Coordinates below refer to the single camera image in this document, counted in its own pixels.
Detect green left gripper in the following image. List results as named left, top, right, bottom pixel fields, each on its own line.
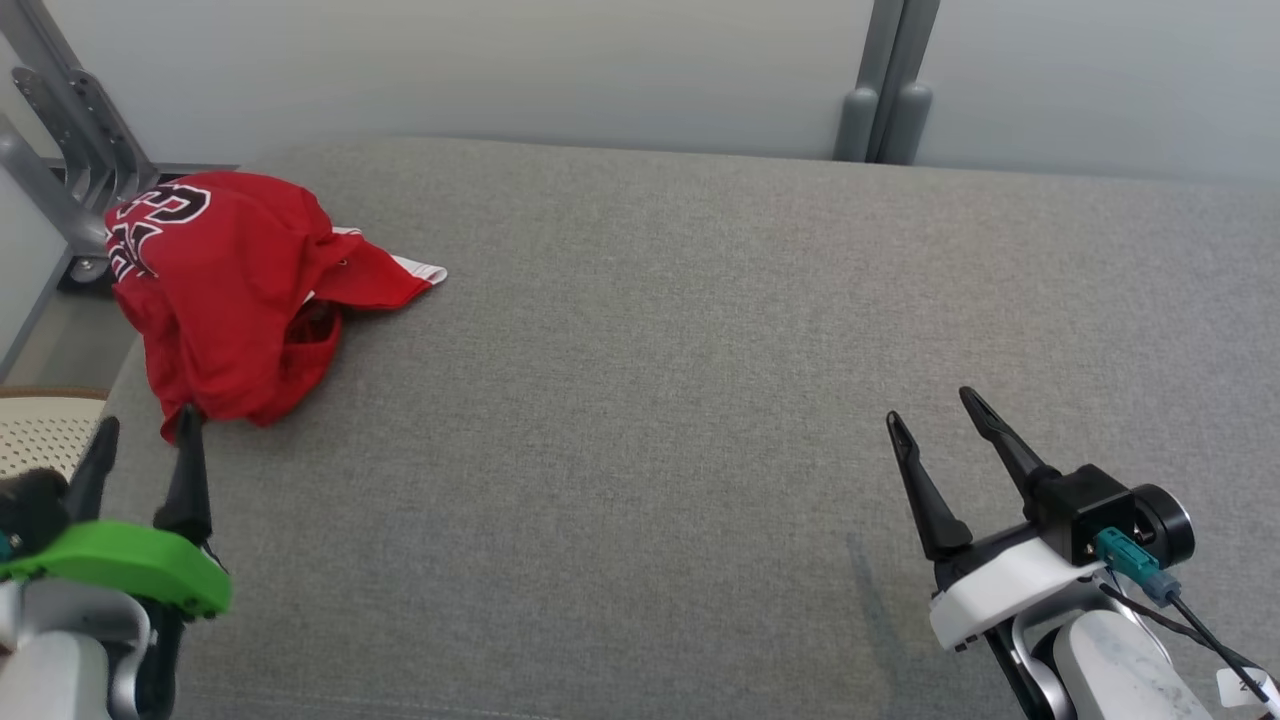
left=0, top=403, right=233, bottom=619

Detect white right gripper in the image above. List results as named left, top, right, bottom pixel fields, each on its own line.
left=886, top=386, right=1107, bottom=653

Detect red Bulls basketball jersey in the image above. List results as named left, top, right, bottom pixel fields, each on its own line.
left=105, top=170, right=346, bottom=443

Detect red Bulls basketball shorts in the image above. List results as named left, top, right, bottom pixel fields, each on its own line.
left=285, top=225, right=448, bottom=346

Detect white perforated laundry basket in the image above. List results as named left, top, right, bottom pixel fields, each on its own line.
left=0, top=388, right=109, bottom=481

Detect teal right camera connector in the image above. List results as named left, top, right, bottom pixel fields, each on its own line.
left=1093, top=528, right=1183, bottom=606

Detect black right camera cable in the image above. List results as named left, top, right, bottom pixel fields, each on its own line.
left=1098, top=580, right=1280, bottom=716

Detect white right cable label tag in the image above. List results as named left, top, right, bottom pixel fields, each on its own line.
left=1217, top=668, right=1280, bottom=711

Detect grey metal partition post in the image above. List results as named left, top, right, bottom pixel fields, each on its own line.
left=835, top=0, right=909, bottom=163
left=880, top=0, right=943, bottom=166

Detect grey perforated metal frame bracket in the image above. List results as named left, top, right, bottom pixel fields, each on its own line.
left=0, top=0, right=161, bottom=291

